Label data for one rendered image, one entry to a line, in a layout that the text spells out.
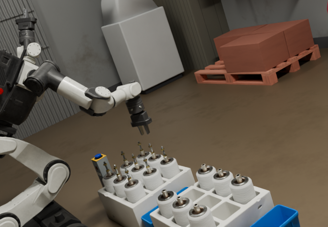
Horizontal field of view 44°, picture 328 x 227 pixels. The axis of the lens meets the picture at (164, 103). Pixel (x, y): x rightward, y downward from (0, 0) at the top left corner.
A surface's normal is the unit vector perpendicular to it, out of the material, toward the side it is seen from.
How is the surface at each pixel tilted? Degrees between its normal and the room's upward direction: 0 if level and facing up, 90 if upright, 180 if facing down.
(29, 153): 113
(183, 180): 90
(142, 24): 90
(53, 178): 90
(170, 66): 90
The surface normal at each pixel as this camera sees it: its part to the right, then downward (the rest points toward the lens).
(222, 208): 0.53, 0.06
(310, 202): -0.32, -0.91
